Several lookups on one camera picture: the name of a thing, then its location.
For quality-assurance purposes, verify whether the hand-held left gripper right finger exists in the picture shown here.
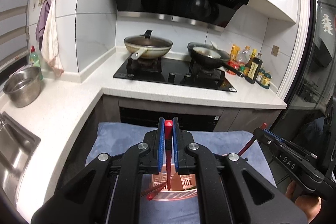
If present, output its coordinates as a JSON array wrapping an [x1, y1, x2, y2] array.
[[172, 116, 307, 224]]

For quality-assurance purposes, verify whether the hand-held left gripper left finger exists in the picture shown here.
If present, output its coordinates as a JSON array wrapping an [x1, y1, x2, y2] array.
[[31, 117, 166, 224]]

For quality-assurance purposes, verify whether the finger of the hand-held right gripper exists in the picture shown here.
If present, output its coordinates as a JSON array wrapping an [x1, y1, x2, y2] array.
[[253, 129, 288, 155], [253, 127, 286, 142]]

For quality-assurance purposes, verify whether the pink perforated utensil holder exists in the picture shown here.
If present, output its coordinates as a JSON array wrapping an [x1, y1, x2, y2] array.
[[140, 165, 198, 201]]

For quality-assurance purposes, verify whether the person's right hand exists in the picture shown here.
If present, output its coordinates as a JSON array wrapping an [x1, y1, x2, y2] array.
[[286, 181, 322, 224]]

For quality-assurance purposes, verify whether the black built-in oven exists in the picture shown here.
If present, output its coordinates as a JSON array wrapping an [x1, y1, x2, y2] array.
[[119, 106, 221, 132]]

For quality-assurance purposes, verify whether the grey base cabinet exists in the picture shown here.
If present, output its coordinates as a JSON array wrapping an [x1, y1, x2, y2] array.
[[101, 94, 282, 132]]

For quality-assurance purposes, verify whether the blue plush mat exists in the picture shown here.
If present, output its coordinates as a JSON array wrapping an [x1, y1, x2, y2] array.
[[85, 122, 277, 224]]

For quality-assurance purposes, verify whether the green spice jar set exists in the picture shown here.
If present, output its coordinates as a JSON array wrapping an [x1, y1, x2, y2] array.
[[257, 68, 272, 89]]

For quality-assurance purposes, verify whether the dark soy sauce bottle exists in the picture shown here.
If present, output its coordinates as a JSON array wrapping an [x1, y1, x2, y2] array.
[[245, 53, 263, 84]]

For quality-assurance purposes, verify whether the black gas stove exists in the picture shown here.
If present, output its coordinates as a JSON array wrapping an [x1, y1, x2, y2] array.
[[113, 56, 237, 93]]

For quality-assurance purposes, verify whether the dark glass door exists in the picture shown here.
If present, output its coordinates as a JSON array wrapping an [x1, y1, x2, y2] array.
[[286, 0, 336, 188]]

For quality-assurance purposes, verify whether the brown yellow cap bottle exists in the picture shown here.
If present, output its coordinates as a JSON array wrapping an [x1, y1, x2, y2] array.
[[248, 49, 259, 64]]

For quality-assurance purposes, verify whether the clear plastic bottle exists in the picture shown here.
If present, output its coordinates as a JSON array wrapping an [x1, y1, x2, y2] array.
[[236, 46, 251, 69]]

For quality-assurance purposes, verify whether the black wok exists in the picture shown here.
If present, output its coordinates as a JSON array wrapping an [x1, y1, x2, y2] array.
[[188, 42, 243, 77]]

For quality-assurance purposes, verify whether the yellow seasoning packet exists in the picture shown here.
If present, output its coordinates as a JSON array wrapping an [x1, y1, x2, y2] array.
[[230, 45, 240, 62]]

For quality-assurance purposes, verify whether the beige wok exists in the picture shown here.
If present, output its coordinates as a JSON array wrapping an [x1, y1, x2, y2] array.
[[124, 35, 174, 60]]

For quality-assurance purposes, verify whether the white kitchen countertop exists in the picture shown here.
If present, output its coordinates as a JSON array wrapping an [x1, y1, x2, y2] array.
[[0, 46, 288, 214]]

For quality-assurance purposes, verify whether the paper cutout door decoration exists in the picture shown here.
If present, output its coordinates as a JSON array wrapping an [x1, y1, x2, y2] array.
[[322, 14, 335, 35]]

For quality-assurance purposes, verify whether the stainless steel sink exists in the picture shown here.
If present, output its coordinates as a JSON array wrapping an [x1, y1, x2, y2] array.
[[0, 111, 41, 198]]

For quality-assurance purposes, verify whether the white hanging towel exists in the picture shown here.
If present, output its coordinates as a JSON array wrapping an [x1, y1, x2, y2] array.
[[41, 0, 65, 77]]

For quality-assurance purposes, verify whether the stainless steel pot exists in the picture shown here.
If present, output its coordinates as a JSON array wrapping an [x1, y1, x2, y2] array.
[[3, 67, 42, 108]]

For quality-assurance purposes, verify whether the green dish soap bottle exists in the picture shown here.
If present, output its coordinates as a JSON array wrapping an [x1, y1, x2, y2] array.
[[29, 46, 44, 80]]

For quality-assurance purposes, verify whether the purple hanging cloth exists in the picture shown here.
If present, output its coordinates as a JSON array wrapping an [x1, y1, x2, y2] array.
[[36, 0, 51, 51]]

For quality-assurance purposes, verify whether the striped window blind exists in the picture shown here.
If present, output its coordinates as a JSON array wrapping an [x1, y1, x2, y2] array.
[[0, 0, 36, 67]]

